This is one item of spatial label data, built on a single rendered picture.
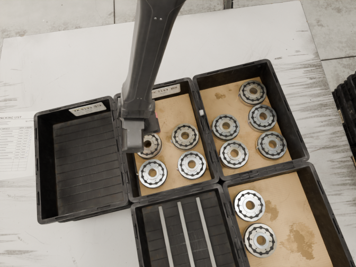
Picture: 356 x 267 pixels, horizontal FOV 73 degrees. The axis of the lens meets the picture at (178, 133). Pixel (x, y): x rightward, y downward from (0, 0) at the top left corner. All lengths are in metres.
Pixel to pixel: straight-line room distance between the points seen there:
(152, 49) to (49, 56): 1.12
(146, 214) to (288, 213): 0.49
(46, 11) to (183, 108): 2.10
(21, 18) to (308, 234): 2.79
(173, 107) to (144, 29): 0.65
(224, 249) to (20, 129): 1.03
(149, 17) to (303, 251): 0.84
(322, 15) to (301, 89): 1.42
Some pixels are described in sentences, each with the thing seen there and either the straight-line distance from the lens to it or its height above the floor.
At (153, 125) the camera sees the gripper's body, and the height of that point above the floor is 1.04.
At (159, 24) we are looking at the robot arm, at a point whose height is 1.46.
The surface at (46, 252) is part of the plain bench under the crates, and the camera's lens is 1.18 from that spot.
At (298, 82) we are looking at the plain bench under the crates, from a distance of 1.26.
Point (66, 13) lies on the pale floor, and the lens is 2.71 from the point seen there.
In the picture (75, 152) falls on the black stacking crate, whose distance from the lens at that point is 1.02.
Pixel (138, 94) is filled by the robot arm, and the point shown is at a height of 1.29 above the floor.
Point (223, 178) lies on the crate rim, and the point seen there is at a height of 0.93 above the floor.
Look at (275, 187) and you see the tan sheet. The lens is 0.93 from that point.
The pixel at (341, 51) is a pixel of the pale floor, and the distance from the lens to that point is 2.43.
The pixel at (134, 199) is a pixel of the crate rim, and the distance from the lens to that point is 0.80.
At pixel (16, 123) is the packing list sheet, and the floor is 0.70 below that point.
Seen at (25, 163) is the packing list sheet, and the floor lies 0.70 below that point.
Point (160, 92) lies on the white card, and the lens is 0.93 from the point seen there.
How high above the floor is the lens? 1.71
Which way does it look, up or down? 72 degrees down
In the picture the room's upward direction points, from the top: 12 degrees counter-clockwise
